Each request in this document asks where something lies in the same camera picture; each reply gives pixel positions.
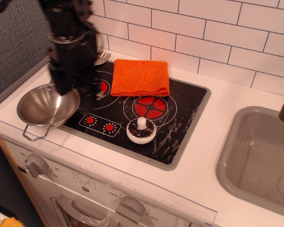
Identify orange rag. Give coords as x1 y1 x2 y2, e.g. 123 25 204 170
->
110 59 170 96

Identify fork with blue handle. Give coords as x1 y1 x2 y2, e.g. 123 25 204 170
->
94 51 111 66

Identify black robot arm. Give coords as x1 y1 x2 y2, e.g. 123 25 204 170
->
39 0 104 100

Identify grey oven door handle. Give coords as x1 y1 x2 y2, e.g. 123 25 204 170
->
55 195 108 227

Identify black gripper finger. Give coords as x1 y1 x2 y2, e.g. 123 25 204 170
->
84 78 105 101
50 69 72 96

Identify black toy stove top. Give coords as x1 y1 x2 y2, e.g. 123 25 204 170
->
61 61 211 171

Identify silver pan with wire handles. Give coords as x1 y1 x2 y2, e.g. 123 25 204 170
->
17 84 80 141

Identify grey timer knob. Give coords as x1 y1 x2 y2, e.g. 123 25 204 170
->
25 154 49 178

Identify orange and black cloth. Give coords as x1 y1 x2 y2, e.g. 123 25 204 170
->
0 218 24 227

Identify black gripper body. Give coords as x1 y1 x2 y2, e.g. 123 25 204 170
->
46 35 98 90

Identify white toy oven front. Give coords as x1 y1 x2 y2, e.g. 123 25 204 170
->
6 142 202 227

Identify white toy mushroom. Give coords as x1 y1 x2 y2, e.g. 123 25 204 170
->
126 117 157 144

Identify grey sink basin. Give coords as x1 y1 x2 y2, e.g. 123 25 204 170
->
216 106 284 216

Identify grey oven knob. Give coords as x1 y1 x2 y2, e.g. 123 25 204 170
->
115 196 146 224

